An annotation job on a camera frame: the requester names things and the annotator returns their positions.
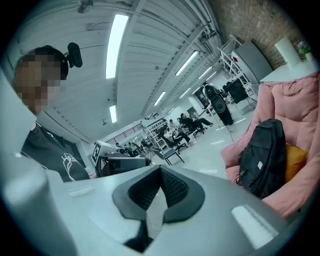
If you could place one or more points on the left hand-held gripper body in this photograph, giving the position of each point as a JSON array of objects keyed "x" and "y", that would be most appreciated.
[{"x": 117, "y": 162}]

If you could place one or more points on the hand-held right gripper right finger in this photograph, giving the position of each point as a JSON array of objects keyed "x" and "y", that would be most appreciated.
[{"x": 180, "y": 195}]

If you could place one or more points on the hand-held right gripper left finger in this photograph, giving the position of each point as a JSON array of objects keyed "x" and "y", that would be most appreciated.
[{"x": 140, "y": 193}]

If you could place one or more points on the black garment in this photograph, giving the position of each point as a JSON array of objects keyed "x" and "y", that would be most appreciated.
[{"x": 262, "y": 162}]

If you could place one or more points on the pink quilted blanket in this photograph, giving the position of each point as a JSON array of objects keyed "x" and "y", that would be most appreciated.
[{"x": 290, "y": 100}]

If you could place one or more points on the blue chair with black legs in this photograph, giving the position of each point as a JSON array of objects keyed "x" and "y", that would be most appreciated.
[{"x": 167, "y": 153}]

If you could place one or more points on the short ceiling light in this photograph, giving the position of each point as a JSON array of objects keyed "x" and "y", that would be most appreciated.
[
  {"x": 113, "y": 113},
  {"x": 160, "y": 98}
]

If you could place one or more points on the black office chair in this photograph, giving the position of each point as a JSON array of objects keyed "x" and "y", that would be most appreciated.
[
  {"x": 197, "y": 128},
  {"x": 176, "y": 145}
]

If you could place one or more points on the person's black t-shirt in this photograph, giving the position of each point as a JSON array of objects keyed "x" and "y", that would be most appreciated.
[{"x": 55, "y": 155}]

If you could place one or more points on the tall black speaker stand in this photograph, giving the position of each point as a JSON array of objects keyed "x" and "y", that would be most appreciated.
[{"x": 220, "y": 105}]

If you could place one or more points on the long ceiling light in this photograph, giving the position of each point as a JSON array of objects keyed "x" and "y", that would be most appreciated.
[
  {"x": 116, "y": 45},
  {"x": 186, "y": 63}
]

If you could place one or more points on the person's face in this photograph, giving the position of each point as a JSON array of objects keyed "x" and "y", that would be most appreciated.
[{"x": 32, "y": 80}]

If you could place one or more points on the orange cushion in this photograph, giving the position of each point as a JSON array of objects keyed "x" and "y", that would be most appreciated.
[{"x": 295, "y": 160}]

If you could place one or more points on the white metal shelf rack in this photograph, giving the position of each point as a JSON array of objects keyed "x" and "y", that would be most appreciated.
[{"x": 237, "y": 72}]

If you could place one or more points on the grey refrigerator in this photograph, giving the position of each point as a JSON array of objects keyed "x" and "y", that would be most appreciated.
[{"x": 252, "y": 60}]

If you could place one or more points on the white cabinet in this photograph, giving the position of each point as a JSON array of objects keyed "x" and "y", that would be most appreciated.
[{"x": 287, "y": 72}]

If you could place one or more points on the black head-mounted camera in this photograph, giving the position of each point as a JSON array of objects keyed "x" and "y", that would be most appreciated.
[{"x": 75, "y": 55}]

